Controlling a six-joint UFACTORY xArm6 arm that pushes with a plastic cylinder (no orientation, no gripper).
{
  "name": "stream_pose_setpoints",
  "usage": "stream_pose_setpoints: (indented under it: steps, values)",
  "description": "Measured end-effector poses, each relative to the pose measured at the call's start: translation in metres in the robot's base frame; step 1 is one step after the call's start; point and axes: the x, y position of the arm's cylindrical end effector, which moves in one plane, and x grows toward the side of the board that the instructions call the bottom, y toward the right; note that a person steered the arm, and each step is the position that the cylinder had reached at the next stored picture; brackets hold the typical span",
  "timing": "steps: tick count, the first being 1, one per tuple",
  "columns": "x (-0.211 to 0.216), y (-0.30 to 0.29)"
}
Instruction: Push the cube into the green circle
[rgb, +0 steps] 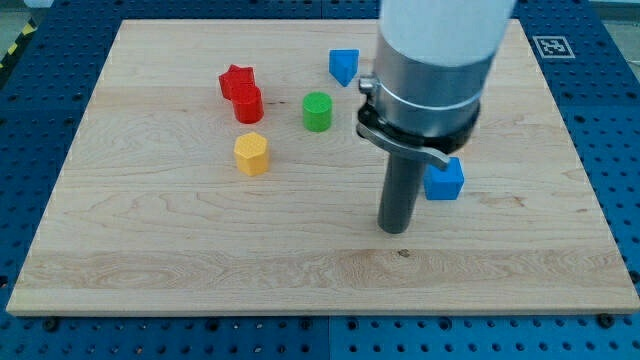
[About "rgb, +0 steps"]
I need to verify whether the blue cube block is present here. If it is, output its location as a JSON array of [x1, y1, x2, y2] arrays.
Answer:
[[423, 157, 465, 200]]

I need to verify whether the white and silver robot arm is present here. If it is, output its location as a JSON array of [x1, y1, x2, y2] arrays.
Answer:
[[373, 0, 515, 137]]

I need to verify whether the yellow hexagonal prism block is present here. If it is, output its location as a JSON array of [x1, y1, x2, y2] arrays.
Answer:
[[234, 132, 270, 176]]

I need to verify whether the green cylinder block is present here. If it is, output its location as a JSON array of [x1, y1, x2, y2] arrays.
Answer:
[[302, 92, 333, 132]]

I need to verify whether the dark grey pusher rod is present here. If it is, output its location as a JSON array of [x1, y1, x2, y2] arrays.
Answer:
[[377, 154, 425, 234]]

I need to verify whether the light wooden board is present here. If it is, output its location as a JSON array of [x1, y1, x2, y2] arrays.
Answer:
[[7, 20, 639, 317]]

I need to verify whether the red cylinder block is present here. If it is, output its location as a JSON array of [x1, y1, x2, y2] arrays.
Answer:
[[231, 84, 264, 124]]

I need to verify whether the blue triangular prism block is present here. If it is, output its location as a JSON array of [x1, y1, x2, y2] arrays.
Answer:
[[329, 49, 360, 87]]

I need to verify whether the black clamp with silver lever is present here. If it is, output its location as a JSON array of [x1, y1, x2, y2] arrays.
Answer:
[[356, 75, 480, 170]]

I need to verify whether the red star block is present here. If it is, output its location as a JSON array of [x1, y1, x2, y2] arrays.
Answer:
[[218, 64, 255, 100]]

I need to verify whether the white fiducial marker tag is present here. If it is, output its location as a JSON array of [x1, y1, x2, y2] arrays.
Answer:
[[533, 35, 575, 59]]

